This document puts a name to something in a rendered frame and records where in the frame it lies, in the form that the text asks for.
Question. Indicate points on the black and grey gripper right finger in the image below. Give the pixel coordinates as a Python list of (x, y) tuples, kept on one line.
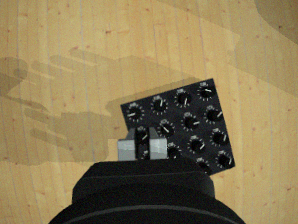
[(157, 145)]

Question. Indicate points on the black knob box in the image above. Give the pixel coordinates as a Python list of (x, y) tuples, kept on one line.
[(207, 136)]

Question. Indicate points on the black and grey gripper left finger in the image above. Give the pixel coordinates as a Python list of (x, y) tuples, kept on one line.
[(128, 148)]

